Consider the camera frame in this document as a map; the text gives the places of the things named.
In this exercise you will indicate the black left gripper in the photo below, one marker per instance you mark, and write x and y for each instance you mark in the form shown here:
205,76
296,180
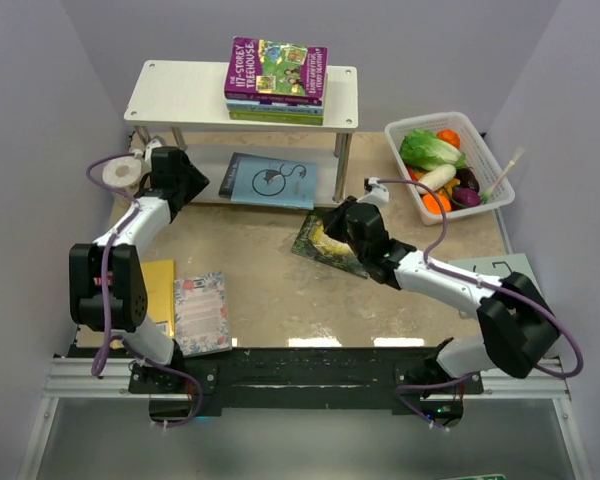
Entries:
198,182

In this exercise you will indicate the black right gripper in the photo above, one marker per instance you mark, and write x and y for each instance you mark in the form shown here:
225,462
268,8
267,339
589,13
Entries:
332,228

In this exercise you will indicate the dark glossy hardcover book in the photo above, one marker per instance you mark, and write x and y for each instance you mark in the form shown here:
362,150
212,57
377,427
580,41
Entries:
227,185

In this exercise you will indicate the light blue cat book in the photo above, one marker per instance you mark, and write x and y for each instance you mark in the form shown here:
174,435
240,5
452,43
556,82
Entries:
274,182

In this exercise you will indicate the green cartoon paperback book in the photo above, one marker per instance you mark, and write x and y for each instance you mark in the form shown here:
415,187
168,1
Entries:
273,117

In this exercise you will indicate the blue Treehouse paperback book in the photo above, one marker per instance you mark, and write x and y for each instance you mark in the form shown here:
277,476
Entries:
253,106

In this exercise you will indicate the purple Treehouse paperback book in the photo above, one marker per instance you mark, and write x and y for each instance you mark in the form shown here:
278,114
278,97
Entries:
269,71

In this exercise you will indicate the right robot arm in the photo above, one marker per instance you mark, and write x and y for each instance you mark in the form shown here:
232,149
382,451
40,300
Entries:
515,331

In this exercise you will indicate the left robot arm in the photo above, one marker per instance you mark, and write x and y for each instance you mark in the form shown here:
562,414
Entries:
107,291

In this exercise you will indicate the dark green illustrated book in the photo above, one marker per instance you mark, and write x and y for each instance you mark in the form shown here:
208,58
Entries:
314,244

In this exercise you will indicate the toilet paper roll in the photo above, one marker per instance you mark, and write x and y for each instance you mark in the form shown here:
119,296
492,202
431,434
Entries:
124,173

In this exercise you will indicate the white two-tier shelf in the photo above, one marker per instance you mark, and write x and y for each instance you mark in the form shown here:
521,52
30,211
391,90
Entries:
185,101

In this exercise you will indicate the red pepper toy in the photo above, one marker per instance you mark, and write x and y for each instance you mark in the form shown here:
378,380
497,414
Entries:
414,174

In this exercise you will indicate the orange carrot toy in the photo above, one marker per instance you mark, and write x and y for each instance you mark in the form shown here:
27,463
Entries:
436,203

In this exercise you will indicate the white radish toy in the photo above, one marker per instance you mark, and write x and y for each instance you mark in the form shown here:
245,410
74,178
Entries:
436,179

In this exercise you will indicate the yellow book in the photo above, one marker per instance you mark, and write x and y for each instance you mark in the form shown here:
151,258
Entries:
158,302

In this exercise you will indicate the green lettuce toy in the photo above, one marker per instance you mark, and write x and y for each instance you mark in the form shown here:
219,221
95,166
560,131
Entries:
424,150

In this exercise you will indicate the yellow pepper toy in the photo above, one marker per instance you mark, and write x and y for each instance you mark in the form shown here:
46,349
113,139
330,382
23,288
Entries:
450,187

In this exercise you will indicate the purple onion toy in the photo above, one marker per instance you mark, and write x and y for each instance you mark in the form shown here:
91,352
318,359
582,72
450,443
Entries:
466,198

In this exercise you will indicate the purple eggplant toy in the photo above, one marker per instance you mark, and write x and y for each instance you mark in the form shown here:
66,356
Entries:
467,179

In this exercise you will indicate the orange pumpkin toy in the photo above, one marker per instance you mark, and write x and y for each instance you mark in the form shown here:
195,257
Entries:
451,137

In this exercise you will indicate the green onion toy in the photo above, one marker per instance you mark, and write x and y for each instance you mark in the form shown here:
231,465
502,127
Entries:
487,194

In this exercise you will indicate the floral pastel notebook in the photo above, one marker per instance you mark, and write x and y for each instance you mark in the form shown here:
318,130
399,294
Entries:
201,319

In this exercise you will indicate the white plastic basket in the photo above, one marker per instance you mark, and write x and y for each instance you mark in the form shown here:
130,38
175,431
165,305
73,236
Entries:
478,156

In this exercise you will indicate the grey-green cat book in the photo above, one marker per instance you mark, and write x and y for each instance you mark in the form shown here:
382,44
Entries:
500,266

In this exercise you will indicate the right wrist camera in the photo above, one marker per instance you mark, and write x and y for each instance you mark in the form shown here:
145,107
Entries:
376,193

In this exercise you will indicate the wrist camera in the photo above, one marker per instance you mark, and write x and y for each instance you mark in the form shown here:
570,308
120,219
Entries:
376,193
142,150

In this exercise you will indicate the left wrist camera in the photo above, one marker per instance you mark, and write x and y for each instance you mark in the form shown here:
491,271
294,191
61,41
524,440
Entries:
142,150

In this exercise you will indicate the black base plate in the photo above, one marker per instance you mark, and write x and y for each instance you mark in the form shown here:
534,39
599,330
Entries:
384,378

